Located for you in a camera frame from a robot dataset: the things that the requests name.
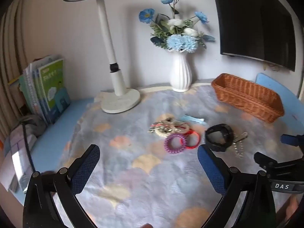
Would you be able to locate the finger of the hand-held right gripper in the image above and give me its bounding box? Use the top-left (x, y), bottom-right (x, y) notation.
top-left (254, 151), bottom-right (304, 172)
top-left (280, 134), bottom-right (304, 147)

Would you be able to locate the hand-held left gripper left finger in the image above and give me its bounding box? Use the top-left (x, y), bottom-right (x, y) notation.
top-left (22, 144), bottom-right (100, 228)

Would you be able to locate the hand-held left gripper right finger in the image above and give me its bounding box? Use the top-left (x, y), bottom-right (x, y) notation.
top-left (198, 144), bottom-right (277, 228)

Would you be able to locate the clear crystal bead bracelet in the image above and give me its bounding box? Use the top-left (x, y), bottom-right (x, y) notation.
top-left (233, 140), bottom-right (245, 158)

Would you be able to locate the brown wicker basket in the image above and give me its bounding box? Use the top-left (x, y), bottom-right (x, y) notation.
top-left (211, 73), bottom-right (285, 123)

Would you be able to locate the silver hair clip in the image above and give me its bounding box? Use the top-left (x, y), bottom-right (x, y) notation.
top-left (231, 132), bottom-right (249, 143)

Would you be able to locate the black wrist band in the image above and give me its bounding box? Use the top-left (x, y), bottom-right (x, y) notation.
top-left (205, 123), bottom-right (234, 152)

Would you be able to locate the light blue hair clip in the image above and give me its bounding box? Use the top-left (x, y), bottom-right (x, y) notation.
top-left (179, 115), bottom-right (207, 126)

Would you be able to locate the light blue chair back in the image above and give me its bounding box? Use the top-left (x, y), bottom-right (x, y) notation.
top-left (255, 73), bottom-right (304, 135)

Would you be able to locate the scallop patterned blanket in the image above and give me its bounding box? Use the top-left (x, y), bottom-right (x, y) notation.
top-left (57, 83), bottom-right (304, 228)

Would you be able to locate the grey cloth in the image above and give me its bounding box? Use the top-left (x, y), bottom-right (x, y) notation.
top-left (24, 115), bottom-right (47, 137)

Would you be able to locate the glossy white booklet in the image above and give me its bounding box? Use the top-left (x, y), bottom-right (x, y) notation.
top-left (0, 133), bottom-right (38, 193)

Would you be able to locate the white desk lamp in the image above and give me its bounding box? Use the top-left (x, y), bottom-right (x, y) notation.
top-left (62, 0), bottom-right (141, 114)

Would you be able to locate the row of books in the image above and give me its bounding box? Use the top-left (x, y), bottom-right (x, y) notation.
top-left (8, 55), bottom-right (72, 124)

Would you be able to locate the cream underlay cloth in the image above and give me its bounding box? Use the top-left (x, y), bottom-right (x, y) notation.
top-left (94, 82), bottom-right (214, 104)

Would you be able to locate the white ribbed vase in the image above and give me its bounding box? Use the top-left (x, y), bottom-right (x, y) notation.
top-left (169, 49), bottom-right (193, 93)

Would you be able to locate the black monitor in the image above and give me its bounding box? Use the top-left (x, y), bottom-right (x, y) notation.
top-left (210, 0), bottom-right (298, 72)

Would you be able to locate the beige curtain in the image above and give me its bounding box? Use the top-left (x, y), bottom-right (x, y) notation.
top-left (0, 0), bottom-right (32, 133)

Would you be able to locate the blue and white flower bouquet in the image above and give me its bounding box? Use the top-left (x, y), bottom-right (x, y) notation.
top-left (138, 0), bottom-right (216, 53)

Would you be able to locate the red ring bracelet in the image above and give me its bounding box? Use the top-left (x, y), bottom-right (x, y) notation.
top-left (180, 129), bottom-right (200, 150)

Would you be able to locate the purple spiral hair tie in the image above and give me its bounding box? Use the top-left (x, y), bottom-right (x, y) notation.
top-left (164, 134), bottom-right (186, 154)

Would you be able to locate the black cable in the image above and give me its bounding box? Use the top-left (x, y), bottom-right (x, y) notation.
top-left (20, 122), bottom-right (36, 173)

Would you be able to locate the silver charm bracelet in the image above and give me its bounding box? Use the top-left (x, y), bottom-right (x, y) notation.
top-left (149, 119), bottom-right (181, 133)

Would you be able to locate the thin monitor cable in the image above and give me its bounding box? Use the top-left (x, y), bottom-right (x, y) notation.
top-left (262, 61), bottom-right (281, 72)

